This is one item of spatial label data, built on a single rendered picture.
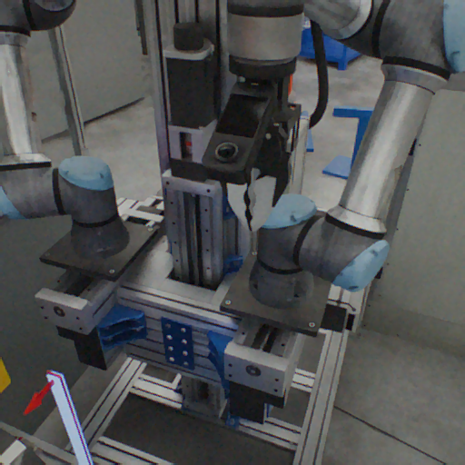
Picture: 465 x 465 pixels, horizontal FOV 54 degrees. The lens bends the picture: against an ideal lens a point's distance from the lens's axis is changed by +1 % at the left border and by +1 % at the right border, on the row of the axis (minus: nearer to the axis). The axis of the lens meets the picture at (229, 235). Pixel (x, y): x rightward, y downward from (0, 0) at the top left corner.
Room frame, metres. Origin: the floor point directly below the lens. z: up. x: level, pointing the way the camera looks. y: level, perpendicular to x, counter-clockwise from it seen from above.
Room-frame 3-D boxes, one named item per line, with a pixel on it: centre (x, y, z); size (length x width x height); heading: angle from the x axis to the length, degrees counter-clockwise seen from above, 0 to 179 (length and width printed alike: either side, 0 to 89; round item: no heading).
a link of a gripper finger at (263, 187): (0.49, -0.05, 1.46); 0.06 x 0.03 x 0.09; 158
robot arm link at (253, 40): (0.49, -0.03, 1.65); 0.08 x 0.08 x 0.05
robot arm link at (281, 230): (0.78, -0.12, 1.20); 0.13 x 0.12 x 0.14; 49
